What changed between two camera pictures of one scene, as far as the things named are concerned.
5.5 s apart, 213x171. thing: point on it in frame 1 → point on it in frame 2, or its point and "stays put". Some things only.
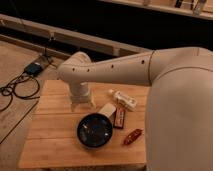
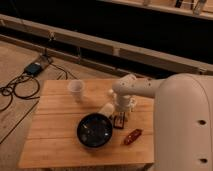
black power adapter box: x=33 y=68 stays put
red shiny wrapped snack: x=133 y=136 stays put
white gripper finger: x=73 y=106 → x=117 y=115
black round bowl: x=94 y=130 stays put
